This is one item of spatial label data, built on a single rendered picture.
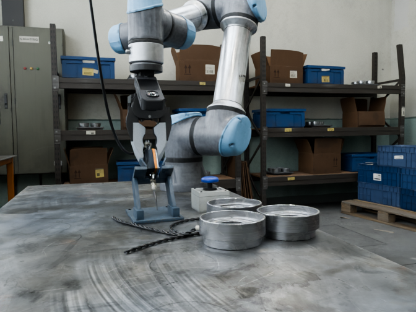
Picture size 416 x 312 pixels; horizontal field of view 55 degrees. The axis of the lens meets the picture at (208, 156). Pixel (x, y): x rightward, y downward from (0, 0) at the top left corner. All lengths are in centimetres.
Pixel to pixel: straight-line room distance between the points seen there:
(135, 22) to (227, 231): 49
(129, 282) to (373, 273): 30
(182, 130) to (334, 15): 476
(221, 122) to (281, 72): 357
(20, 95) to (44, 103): 23
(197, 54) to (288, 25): 154
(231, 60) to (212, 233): 69
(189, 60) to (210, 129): 323
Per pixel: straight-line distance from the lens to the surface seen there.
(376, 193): 483
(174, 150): 117
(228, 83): 116
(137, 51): 86
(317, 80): 488
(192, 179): 117
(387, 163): 465
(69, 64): 419
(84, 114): 465
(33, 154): 444
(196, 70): 431
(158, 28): 88
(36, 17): 484
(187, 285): 48
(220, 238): 60
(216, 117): 111
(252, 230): 60
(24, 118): 445
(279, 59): 465
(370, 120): 522
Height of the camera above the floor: 98
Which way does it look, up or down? 4 degrees down
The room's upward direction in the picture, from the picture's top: 1 degrees counter-clockwise
